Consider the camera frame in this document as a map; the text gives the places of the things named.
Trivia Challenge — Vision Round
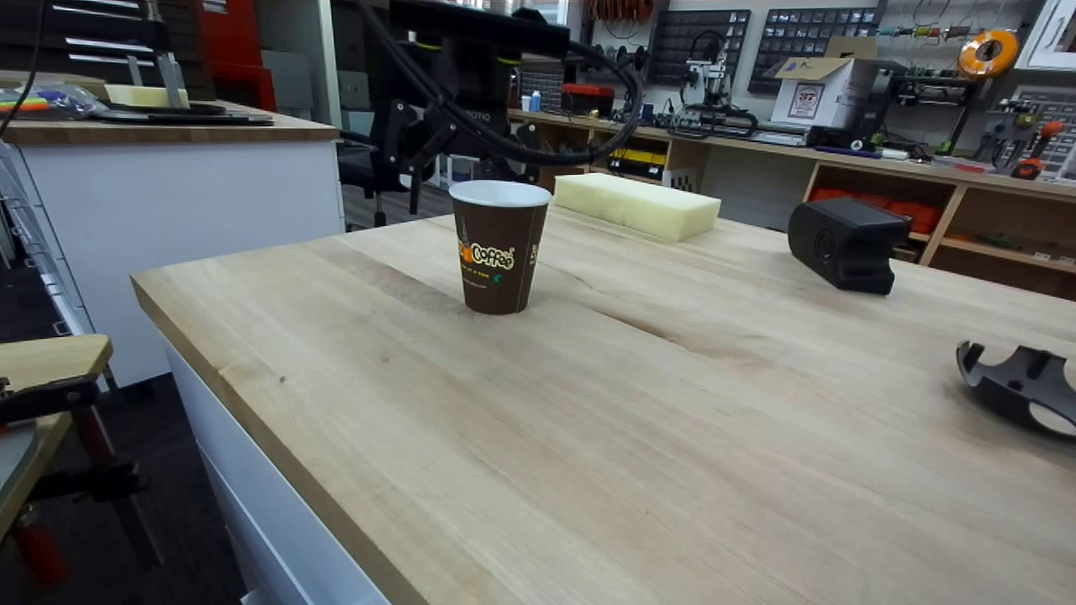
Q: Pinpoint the pale yellow foam block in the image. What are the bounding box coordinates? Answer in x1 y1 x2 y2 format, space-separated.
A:
550 171 722 245

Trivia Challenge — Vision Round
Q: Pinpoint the black office chair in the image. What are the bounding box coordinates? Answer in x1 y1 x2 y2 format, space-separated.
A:
334 120 451 228

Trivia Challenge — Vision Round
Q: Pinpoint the red and black toolbox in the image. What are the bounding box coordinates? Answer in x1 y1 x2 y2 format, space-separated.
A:
562 81 620 120

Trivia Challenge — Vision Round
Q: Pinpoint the black box device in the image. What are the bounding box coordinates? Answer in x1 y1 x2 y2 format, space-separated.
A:
784 199 914 299

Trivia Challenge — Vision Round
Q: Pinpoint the flat black tray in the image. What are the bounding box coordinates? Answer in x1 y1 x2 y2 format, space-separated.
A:
87 98 276 126

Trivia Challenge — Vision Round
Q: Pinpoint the wide black pegboard panel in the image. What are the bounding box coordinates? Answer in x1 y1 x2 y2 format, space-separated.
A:
747 4 884 98

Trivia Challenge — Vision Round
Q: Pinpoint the yellow and black tool case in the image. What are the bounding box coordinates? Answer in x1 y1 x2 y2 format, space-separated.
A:
608 139 671 182

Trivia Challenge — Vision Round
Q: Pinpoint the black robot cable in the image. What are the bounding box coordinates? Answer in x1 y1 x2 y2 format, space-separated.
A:
354 0 649 171

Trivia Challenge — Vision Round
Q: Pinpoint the red chair back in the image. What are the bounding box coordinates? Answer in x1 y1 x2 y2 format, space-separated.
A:
198 0 279 114

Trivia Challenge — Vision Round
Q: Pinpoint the white counter with wooden top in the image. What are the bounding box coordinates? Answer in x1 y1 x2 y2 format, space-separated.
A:
0 98 348 390

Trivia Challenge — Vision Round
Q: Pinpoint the orange tape roll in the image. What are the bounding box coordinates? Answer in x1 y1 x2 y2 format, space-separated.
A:
959 27 1021 81

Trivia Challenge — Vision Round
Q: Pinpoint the white cardboard box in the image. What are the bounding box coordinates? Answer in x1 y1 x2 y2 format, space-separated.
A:
766 54 887 134

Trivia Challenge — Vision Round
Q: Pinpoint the wooden stool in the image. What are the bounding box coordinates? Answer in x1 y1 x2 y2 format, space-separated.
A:
0 333 168 587

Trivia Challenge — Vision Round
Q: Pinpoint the red storage bin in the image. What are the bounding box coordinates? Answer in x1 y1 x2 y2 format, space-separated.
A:
809 185 941 237

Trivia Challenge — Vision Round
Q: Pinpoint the small black pegboard panel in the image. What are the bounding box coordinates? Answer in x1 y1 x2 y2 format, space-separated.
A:
649 6 752 89

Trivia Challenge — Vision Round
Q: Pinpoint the black metal bracket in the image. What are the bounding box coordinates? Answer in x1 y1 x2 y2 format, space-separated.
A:
951 340 1076 442

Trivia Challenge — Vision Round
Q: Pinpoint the yellow notepad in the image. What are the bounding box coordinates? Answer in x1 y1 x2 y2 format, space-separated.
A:
105 83 181 114

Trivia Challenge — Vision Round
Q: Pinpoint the orange power drill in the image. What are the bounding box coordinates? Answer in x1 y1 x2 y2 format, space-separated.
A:
1005 117 1068 182

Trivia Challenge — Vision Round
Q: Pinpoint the wooden workbench with shelves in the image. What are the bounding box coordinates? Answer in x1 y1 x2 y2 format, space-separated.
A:
509 105 1076 301

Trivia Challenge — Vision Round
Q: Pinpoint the brown paper coffee cup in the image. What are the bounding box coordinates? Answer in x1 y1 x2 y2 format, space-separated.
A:
448 178 553 320

